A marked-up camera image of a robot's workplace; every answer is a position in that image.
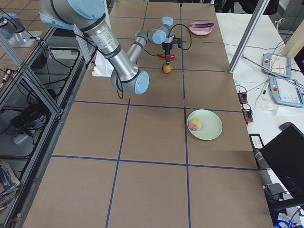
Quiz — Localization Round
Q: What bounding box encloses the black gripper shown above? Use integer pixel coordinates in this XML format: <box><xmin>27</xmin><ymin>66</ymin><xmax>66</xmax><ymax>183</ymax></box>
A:
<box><xmin>162</xmin><ymin>35</ymin><xmax>182</xmax><ymax>65</ymax></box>

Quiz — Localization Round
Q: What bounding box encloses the red chili pepper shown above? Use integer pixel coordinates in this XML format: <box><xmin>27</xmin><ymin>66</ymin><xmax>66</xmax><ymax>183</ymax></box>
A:
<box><xmin>156</xmin><ymin>53</ymin><xmax>176</xmax><ymax>59</ymax></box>

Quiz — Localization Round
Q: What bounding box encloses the red yellow pomegranate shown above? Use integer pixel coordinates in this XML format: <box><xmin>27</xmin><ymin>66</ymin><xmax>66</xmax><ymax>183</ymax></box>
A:
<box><xmin>162</xmin><ymin>63</ymin><xmax>173</xmax><ymax>74</ymax></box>

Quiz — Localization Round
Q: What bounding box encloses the purple eggplant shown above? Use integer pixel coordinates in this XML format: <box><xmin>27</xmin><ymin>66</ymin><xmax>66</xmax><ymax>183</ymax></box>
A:
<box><xmin>190</xmin><ymin>22</ymin><xmax>214</xmax><ymax>28</ymax></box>

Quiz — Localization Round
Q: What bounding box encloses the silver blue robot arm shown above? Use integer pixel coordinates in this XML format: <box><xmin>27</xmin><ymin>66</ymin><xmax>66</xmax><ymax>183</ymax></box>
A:
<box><xmin>127</xmin><ymin>16</ymin><xmax>182</xmax><ymax>73</ymax></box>
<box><xmin>39</xmin><ymin>0</ymin><xmax>149</xmax><ymax>94</ymax></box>

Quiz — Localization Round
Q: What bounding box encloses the pink plate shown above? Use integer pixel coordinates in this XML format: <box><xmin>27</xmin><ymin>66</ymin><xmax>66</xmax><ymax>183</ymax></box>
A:
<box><xmin>189</xmin><ymin>25</ymin><xmax>213</xmax><ymax>36</ymax></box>

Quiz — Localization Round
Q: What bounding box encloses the light green plate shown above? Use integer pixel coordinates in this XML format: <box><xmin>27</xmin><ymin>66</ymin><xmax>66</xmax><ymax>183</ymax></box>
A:
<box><xmin>187</xmin><ymin>109</ymin><xmax>223</xmax><ymax>141</ymax></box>

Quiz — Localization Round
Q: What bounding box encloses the orange connector board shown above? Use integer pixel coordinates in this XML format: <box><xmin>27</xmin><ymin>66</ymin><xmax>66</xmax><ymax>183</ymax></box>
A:
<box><xmin>237</xmin><ymin>92</ymin><xmax>247</xmax><ymax>104</ymax></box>

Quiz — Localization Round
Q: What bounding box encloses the upper teach pendant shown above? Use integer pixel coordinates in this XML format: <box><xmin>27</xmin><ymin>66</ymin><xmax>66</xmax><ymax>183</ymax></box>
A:
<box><xmin>262</xmin><ymin>52</ymin><xmax>291</xmax><ymax>78</ymax></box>

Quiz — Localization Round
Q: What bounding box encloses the teach pendant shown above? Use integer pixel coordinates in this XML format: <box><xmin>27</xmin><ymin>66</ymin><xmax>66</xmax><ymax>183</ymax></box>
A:
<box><xmin>269</xmin><ymin>76</ymin><xmax>304</xmax><ymax>108</ymax></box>
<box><xmin>262</xmin><ymin>52</ymin><xmax>291</xmax><ymax>78</ymax></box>

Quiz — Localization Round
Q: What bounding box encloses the lower teach pendant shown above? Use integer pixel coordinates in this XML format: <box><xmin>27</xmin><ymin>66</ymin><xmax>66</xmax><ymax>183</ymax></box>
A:
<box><xmin>269</xmin><ymin>76</ymin><xmax>304</xmax><ymax>108</ymax></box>

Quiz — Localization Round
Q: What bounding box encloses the black computer mouse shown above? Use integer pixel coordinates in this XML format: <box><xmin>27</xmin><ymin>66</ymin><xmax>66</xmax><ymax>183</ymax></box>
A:
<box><xmin>279</xmin><ymin>122</ymin><xmax>294</xmax><ymax>131</ymax></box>

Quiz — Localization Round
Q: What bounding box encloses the black laptop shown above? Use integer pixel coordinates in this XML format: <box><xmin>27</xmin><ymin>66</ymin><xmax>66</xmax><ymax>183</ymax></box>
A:
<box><xmin>260</xmin><ymin>125</ymin><xmax>304</xmax><ymax>198</ymax></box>

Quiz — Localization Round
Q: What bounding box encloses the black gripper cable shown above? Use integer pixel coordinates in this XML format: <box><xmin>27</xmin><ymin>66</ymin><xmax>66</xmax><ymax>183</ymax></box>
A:
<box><xmin>171</xmin><ymin>23</ymin><xmax>192</xmax><ymax>51</ymax></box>

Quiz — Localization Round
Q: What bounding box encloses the aluminium frame post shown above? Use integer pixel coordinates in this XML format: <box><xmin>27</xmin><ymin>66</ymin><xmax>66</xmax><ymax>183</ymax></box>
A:
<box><xmin>228</xmin><ymin>0</ymin><xmax>270</xmax><ymax>74</ymax></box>

